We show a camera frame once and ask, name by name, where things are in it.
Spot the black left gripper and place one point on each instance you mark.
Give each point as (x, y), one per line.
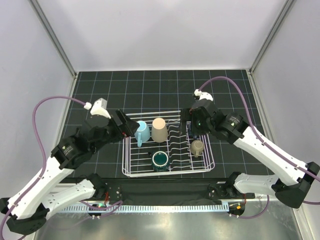
(127, 126)

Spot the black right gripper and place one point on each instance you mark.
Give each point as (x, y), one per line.
(187, 114)

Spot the small speckled blue cup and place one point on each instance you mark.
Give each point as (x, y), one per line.
(192, 131)

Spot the blue mug cream inside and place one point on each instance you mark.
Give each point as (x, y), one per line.
(143, 133)

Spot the beige paper cup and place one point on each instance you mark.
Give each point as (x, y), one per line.
(159, 132)

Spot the small beige mug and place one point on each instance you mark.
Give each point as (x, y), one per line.
(196, 148)

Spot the dark green mug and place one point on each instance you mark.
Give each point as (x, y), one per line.
(160, 161)

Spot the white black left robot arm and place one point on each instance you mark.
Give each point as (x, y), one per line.
(30, 209)

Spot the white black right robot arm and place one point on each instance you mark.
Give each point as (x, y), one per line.
(291, 179)

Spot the black grid mat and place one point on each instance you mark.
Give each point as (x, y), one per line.
(159, 91)

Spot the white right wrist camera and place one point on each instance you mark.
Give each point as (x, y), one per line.
(202, 95)

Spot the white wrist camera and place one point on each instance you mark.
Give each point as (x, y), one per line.
(202, 95)
(99, 108)

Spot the white wire dish rack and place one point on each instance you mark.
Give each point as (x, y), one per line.
(137, 163)

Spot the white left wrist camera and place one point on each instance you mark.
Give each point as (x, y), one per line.
(99, 108)

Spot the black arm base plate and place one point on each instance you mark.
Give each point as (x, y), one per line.
(170, 191)

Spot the perforated metal cable duct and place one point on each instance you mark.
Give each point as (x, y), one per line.
(126, 209)

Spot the aluminium frame post right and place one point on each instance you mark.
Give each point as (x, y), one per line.
(281, 17)

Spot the aluminium frame post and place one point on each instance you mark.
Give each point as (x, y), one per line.
(281, 17)
(52, 36)

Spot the aluminium frame post left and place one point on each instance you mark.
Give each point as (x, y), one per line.
(52, 36)

